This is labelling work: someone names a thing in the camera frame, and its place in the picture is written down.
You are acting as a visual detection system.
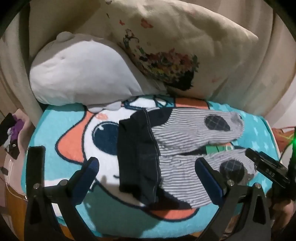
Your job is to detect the printed cartoon blanket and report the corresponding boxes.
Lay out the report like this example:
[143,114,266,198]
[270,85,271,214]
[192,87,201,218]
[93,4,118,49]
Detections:
[21,94,281,239]

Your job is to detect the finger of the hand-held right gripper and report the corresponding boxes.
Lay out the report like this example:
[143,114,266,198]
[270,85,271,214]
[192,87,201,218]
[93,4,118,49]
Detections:
[245,148,266,166]

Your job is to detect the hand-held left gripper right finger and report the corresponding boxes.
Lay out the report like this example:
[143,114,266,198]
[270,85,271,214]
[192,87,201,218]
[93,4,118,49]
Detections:
[195,158,271,241]

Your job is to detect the grey striped pants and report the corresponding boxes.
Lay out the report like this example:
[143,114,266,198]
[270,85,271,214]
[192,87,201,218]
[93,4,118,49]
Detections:
[117,108,259,208]

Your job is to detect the cream floral pillow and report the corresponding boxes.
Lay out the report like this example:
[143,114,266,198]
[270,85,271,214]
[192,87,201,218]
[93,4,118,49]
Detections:
[102,0,259,98]

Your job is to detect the reddish patterned cloth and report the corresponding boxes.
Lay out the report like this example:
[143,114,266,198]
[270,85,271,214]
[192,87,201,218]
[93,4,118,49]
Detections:
[272,126,296,150]

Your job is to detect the person's right hand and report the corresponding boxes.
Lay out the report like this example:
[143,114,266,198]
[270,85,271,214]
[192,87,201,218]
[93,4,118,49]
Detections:
[266,190,295,223]

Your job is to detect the purple and black item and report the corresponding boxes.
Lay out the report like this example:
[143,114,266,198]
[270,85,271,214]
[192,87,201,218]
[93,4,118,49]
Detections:
[0,113,21,159]

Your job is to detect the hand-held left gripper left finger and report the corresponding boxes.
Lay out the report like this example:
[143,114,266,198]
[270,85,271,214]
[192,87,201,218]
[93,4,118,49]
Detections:
[24,146,100,241]

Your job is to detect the purple cloth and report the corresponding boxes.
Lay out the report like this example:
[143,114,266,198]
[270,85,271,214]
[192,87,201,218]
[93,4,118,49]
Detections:
[10,113,25,141]

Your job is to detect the beige upholstered backrest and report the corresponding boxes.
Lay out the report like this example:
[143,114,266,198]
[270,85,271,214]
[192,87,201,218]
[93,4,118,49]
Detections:
[0,0,296,130]

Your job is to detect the grey plush pillow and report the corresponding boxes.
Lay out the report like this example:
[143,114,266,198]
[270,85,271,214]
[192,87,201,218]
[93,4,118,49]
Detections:
[30,32,168,113]

